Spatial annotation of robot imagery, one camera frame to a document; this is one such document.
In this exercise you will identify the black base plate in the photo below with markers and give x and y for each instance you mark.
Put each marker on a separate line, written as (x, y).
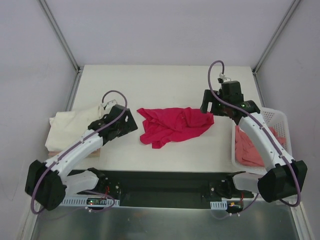
(179, 190)

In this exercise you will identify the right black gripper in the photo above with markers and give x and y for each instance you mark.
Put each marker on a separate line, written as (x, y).
(215, 100)

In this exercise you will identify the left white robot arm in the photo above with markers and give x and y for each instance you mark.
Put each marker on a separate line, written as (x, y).
(67, 165)

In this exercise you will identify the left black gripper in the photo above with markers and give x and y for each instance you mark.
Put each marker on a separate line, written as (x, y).
(125, 119)

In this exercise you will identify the right white cable duct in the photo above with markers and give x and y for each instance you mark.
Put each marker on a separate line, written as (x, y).
(219, 205)

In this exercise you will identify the left white cable duct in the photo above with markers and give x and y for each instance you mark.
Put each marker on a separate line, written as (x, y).
(89, 202)

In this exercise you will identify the aluminium frame post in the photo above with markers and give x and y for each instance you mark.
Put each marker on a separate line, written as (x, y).
(276, 34)
(59, 34)

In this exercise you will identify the white cable duct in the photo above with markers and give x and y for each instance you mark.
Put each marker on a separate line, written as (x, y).
(89, 202)
(219, 205)

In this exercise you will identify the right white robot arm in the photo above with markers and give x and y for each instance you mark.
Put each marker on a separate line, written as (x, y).
(284, 177)

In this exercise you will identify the right aluminium frame post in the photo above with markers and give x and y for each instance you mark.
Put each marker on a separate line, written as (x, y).
(276, 34)

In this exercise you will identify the white plastic basket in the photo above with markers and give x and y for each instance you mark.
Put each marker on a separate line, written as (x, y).
(272, 139)

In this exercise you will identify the magenta t-shirt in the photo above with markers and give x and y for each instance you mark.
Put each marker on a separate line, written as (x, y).
(163, 126)

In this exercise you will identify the left aluminium frame post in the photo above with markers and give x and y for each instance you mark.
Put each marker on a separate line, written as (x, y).
(59, 34)

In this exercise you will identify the salmon pink t-shirt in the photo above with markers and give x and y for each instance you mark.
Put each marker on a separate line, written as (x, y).
(245, 151)

